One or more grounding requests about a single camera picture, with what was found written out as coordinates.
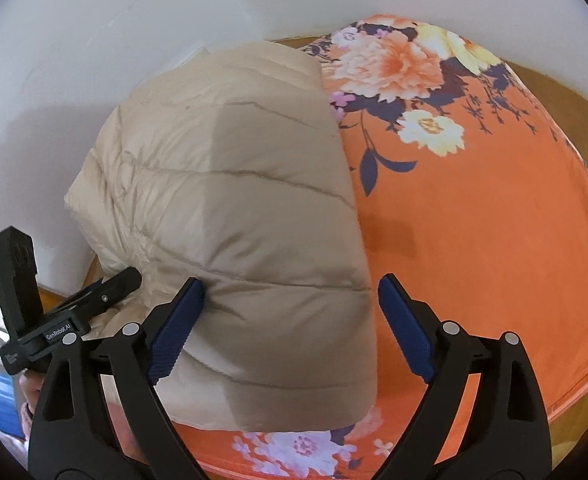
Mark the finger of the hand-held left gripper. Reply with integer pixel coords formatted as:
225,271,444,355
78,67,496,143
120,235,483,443
54,266,143,322

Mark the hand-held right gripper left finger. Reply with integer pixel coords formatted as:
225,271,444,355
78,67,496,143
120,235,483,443
28,277,211,480

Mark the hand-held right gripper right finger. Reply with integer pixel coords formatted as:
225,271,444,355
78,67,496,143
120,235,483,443
371,273,556,480

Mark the beige puffer jacket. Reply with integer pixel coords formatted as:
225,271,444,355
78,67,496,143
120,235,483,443
64,41,379,432

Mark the person's left forearm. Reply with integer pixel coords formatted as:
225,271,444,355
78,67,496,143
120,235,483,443
18,402,38,443

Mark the person's left hand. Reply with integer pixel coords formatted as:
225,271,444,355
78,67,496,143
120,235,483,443
18,367,50,411

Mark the orange floral bedsheet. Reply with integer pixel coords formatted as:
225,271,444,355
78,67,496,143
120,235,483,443
174,14,588,480

